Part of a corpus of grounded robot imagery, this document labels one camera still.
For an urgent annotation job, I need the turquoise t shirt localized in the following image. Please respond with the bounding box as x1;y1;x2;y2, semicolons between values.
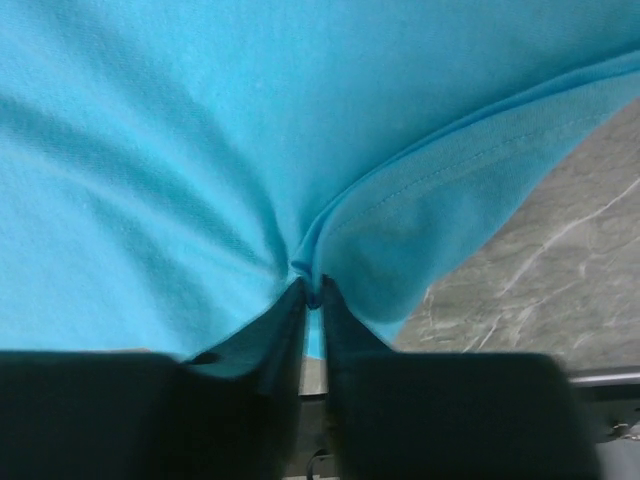
1;1;639;357

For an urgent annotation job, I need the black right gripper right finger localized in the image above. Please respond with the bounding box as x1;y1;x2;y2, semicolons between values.
322;279;600;479

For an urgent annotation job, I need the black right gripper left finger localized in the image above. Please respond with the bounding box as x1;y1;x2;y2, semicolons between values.
1;281;306;479

